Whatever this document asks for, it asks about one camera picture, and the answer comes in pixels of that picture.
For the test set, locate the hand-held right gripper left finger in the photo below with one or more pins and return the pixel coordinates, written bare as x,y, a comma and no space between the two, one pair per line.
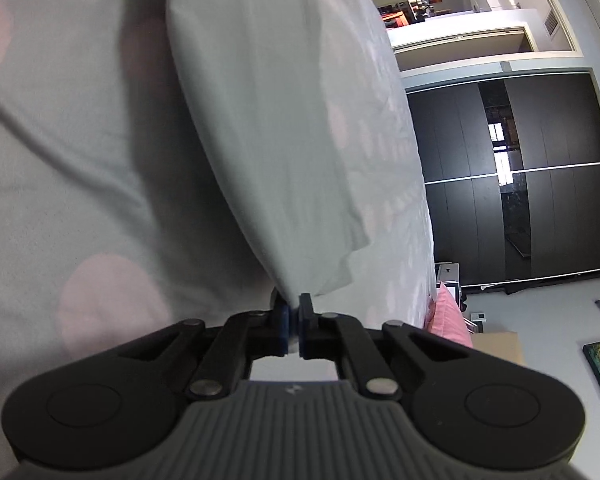
282,332

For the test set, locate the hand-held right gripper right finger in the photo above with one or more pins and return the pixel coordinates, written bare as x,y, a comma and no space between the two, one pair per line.
304,332

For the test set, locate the light grey-blue shirt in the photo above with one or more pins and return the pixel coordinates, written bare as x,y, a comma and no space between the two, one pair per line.
260,110

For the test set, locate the pink pillow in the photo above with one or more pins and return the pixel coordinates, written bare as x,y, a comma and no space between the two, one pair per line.
447,317

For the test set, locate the white nightstand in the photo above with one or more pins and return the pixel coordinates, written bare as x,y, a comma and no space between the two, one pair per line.
447,275

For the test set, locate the beige padded headboard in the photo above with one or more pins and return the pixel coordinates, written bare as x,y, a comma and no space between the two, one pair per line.
500,347

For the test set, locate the black sliding wardrobe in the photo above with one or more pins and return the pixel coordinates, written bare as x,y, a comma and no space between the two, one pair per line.
460,210

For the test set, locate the bed with polka dot sheet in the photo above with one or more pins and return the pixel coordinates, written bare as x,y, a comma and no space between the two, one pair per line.
55,160

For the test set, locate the white wall switch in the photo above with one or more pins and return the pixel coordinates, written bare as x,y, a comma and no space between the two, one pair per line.
478,316

